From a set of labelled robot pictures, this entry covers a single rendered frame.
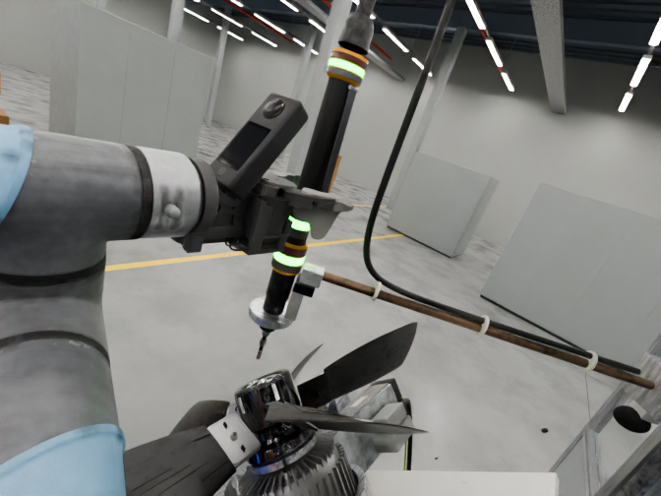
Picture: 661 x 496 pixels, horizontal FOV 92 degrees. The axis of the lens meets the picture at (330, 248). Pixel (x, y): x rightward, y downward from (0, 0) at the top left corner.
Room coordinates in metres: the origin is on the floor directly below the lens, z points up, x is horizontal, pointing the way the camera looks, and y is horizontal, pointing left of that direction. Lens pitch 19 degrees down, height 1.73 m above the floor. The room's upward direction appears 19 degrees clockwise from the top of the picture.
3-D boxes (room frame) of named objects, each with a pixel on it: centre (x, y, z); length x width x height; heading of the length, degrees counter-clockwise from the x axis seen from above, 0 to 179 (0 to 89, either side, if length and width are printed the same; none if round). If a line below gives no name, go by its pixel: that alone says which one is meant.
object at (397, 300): (0.43, -0.25, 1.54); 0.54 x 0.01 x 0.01; 92
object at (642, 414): (0.44, -0.54, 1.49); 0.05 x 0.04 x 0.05; 92
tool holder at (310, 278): (0.42, 0.04, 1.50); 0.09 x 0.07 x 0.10; 92
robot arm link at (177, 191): (0.26, 0.15, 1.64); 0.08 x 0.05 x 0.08; 57
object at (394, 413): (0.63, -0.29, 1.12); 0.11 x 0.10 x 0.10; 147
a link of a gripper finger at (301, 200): (0.36, 0.05, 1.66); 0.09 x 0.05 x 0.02; 126
